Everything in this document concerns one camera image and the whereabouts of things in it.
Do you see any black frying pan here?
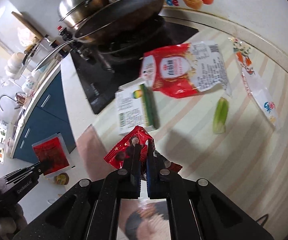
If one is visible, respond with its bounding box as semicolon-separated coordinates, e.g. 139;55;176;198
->
36;0;164;70

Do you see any wooden rolling pin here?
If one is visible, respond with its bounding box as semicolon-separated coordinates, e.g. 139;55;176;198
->
11;11;44;40

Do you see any clear printed plastic bag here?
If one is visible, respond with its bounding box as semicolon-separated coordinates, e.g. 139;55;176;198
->
231;37;280;131

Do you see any white medicine box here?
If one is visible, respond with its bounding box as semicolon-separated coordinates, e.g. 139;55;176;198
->
115;79;159;135

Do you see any red sachet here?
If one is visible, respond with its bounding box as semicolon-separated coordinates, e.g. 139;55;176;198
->
32;133;72;177

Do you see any black gas stove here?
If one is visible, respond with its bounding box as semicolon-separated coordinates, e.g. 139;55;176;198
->
71;16;198;114

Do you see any white gloved left hand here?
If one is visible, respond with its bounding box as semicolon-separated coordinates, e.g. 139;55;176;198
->
0;204;28;239

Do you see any small red snack wrapper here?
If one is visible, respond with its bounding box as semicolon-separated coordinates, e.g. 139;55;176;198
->
104;126;183;174

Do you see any red white sugar bag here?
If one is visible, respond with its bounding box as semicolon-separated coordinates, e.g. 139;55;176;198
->
140;41;231;99

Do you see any dark soy sauce bottle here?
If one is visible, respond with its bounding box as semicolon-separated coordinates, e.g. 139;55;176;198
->
44;25;72;59

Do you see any yellow oil bottle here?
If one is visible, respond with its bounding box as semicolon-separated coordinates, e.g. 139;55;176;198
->
54;172;69;185

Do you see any green vegetable piece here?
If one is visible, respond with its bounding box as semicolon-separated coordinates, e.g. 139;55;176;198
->
213;97;229;134

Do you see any blue kitchen cabinet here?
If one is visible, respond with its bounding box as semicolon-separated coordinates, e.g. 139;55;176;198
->
13;73;76;164

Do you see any steel sink faucet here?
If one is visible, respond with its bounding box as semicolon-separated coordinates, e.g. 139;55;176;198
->
0;94;17;112

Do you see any steel steamer pot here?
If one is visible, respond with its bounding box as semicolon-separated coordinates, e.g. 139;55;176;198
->
58;0;109;29

